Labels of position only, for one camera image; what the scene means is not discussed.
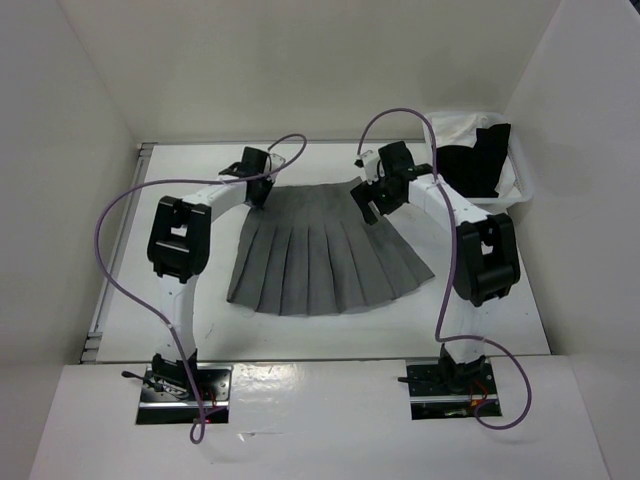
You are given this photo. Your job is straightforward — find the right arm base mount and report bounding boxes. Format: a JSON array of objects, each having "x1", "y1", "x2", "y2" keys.
[{"x1": 398, "y1": 359, "x2": 502, "y2": 421}]

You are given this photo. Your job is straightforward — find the white plastic basket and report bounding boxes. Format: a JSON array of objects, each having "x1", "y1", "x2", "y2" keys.
[{"x1": 424, "y1": 111, "x2": 533, "y2": 211}]

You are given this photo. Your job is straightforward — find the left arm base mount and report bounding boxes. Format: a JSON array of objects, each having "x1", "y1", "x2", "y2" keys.
[{"x1": 121, "y1": 363, "x2": 233, "y2": 425}]

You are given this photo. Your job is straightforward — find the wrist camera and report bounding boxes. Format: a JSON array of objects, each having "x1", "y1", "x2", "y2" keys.
[
  {"x1": 264, "y1": 152, "x2": 287, "y2": 177},
  {"x1": 354, "y1": 150, "x2": 384, "y2": 184}
]

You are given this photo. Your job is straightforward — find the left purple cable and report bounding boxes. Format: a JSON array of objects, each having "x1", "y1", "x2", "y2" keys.
[{"x1": 94, "y1": 132, "x2": 308, "y2": 445}]

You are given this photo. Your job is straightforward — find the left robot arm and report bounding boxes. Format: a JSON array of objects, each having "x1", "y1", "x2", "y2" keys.
[{"x1": 147, "y1": 147, "x2": 286, "y2": 400}]

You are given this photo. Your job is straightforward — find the black skirt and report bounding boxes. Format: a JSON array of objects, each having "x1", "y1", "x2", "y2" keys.
[{"x1": 436, "y1": 123, "x2": 511, "y2": 198}]

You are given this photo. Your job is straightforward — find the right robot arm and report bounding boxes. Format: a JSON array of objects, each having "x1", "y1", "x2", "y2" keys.
[{"x1": 351, "y1": 141, "x2": 521, "y2": 393}]

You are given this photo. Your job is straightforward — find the white skirt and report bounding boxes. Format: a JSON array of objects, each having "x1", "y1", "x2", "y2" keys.
[{"x1": 427, "y1": 112, "x2": 527, "y2": 205}]

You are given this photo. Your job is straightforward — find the grey pleated skirt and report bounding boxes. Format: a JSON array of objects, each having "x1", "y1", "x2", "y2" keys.
[{"x1": 226, "y1": 178, "x2": 434, "y2": 316}]

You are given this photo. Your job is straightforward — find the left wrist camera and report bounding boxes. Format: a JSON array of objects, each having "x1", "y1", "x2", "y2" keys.
[{"x1": 264, "y1": 152, "x2": 287, "y2": 177}]

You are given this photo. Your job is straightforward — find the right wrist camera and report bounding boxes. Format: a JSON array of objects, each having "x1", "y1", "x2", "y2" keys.
[{"x1": 354, "y1": 150, "x2": 384, "y2": 184}]

